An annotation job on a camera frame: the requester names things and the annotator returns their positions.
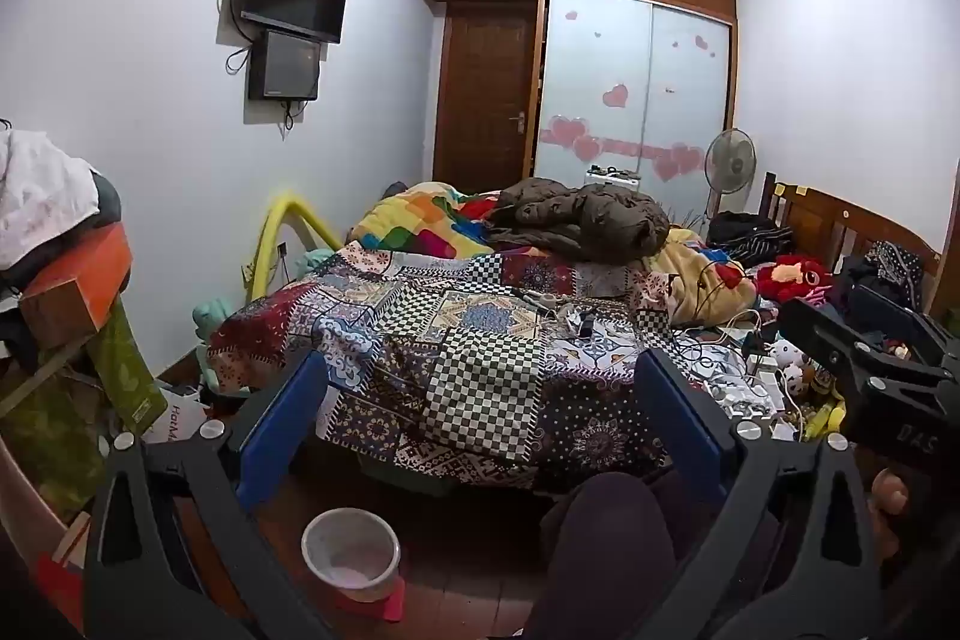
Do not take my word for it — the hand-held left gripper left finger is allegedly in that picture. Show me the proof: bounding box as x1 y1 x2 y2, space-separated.
82 349 353 640

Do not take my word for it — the patchwork printed bedspread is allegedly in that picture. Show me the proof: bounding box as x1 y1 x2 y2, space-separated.
206 239 751 495

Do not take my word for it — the green patterned bag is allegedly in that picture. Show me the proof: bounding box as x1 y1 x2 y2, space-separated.
82 299 167 438

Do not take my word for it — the white plastic basin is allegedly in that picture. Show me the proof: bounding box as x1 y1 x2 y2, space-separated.
301 509 402 603

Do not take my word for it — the white standing fan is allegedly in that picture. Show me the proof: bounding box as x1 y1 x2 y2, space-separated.
703 128 756 220

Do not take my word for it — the beige blanket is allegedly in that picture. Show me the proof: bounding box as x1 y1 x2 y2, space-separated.
643 227 758 327

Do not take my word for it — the colourful block-pattern blanket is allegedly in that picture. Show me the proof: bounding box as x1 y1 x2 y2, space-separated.
349 181 500 259

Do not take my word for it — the white power strip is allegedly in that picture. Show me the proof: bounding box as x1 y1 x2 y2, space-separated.
705 366 785 420

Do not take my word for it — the white plastic bag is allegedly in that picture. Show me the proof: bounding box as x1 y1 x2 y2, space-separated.
141 383 211 446

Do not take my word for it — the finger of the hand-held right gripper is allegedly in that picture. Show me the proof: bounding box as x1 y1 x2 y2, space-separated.
847 281 960 360
778 297 944 386

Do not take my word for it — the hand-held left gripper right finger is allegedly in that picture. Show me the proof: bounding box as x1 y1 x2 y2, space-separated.
636 347 882 640

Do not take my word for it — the wooden bed headboard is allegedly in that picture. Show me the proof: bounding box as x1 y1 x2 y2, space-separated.
760 171 942 311

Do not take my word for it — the orange cardboard box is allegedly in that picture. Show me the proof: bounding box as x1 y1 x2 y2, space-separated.
19 225 134 348

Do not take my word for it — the small black wall monitor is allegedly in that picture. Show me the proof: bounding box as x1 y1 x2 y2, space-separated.
247 29 323 103

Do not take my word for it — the brown puffer jacket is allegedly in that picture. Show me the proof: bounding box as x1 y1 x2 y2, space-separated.
487 176 671 266

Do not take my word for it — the white cloth bundle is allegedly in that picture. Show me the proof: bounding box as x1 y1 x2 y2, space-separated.
0 126 102 270

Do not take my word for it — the person's right hand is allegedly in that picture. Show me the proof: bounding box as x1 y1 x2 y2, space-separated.
868 467 914 562

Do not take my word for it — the red plastic stool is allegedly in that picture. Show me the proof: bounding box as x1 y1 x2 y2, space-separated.
330 576 407 624

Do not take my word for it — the teal plush toy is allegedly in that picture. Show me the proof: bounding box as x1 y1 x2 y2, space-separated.
191 297 230 397

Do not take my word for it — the red plush toy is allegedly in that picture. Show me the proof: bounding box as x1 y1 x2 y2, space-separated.
752 254 832 305

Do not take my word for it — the person's dark trouser leg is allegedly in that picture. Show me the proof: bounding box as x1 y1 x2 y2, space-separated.
521 471 713 640

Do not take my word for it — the black striped clothing pile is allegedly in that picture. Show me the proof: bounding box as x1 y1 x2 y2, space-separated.
706 210 796 270

